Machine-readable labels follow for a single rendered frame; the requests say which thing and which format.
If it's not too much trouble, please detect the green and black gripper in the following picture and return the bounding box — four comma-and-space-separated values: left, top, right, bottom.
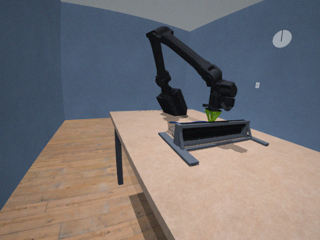
202, 94, 223, 122

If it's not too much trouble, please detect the grey patch panel rack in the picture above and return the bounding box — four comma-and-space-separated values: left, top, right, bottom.
158, 119, 269, 166

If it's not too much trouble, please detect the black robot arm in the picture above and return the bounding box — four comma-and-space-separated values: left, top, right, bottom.
146, 26, 237, 111

